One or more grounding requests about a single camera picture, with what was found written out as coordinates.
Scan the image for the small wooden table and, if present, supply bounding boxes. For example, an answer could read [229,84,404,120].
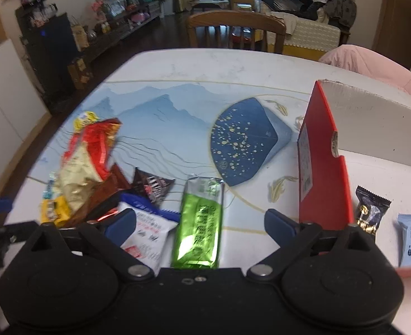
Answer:
[188,0,236,13]

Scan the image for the sofa with cream cover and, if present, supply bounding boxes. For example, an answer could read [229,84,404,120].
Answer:
[258,0,351,56]

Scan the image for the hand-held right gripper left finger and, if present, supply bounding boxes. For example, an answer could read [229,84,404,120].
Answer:
[24,209,156,283]

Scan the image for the bright red snack packet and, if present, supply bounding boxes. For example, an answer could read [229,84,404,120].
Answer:
[63,118,121,182]

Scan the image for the long television cabinet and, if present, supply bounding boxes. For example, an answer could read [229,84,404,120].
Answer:
[80,0,164,63]

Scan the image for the black candy packet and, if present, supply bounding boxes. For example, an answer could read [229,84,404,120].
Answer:
[354,186,392,243]

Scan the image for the pink padded cushion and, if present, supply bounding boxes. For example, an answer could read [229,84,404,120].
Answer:
[319,44,411,100]

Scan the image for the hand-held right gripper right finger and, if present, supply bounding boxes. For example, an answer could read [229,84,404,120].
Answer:
[245,209,384,281]

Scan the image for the pile of dark clothes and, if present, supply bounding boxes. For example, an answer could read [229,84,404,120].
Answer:
[310,0,357,28]

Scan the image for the wooden dining chair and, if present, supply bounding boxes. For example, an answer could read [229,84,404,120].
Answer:
[185,10,287,54]

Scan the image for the black cabinet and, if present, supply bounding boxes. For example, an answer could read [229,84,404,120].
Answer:
[15,3,84,102]

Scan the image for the dark brown snack packet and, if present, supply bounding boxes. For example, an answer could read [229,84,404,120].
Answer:
[132,167,176,207]

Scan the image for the small yellow candy packet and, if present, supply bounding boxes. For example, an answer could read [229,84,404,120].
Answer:
[73,111,99,130]

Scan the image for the brown paper bag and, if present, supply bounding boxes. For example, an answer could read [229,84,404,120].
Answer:
[71,24,89,51]

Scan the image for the yellow cyan-ended snack packet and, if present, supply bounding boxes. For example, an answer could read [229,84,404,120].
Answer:
[40,172,73,227]

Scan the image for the copper red snack packet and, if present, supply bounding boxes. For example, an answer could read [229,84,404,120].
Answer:
[66,162,133,227]

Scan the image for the white cabinet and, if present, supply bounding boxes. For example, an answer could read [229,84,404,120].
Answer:
[0,38,51,182]

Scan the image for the gold snack packet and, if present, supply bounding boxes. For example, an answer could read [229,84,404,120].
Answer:
[52,143,105,213]

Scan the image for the light blue snack packet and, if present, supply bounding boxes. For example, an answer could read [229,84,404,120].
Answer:
[397,214,411,267]

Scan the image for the red cardboard box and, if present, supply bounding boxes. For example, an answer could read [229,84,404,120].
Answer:
[297,80,411,276]

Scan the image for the brown cardboard carton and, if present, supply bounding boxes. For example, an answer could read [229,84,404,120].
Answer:
[68,58,92,89]

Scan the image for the white blue-edged snack packet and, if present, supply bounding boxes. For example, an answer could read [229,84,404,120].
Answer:
[116,192,181,276]

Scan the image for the green snack packet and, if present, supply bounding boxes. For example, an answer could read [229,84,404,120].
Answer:
[171,174,225,270]

